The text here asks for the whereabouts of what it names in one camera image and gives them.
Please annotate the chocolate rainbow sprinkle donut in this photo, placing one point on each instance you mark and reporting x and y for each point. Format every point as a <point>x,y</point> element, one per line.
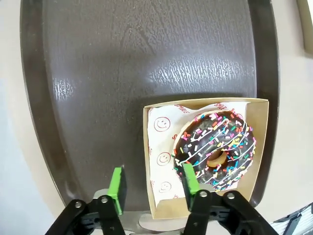
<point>207,137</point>

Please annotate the white smiley print paper liner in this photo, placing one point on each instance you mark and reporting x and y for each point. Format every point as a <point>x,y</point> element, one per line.
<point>156,142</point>

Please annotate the brown cardboard donut box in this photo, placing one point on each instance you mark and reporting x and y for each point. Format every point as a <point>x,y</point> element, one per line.
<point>261,122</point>

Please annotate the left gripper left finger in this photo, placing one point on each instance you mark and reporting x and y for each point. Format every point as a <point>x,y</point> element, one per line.
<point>115,186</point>

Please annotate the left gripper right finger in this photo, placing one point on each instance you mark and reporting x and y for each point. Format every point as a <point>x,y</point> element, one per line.
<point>190,178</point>

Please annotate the dark brown plastic tray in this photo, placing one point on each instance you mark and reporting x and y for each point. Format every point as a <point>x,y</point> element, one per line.
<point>122,61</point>

